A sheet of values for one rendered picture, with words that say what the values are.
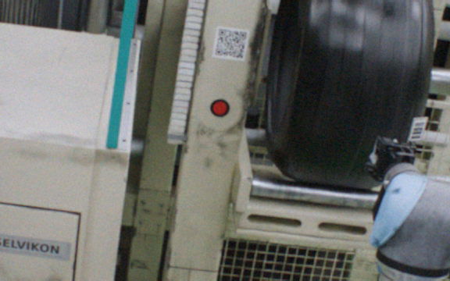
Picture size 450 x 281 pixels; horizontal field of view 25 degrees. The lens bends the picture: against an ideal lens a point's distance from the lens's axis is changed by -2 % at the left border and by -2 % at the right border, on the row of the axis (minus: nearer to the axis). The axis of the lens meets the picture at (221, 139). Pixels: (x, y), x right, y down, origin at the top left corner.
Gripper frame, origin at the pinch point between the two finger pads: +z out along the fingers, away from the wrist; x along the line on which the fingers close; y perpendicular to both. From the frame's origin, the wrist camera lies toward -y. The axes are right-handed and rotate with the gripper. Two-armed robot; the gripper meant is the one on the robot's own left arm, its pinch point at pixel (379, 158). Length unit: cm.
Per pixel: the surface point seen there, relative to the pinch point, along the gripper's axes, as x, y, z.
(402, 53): -3.3, 21.0, 9.3
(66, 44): 67, 15, 0
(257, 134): 19, -13, 52
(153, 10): 48, 4, 111
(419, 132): -10.9, 3.9, 10.4
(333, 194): 2.5, -17.5, 24.0
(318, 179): 7.7, -12.9, 20.3
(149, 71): 47, -14, 107
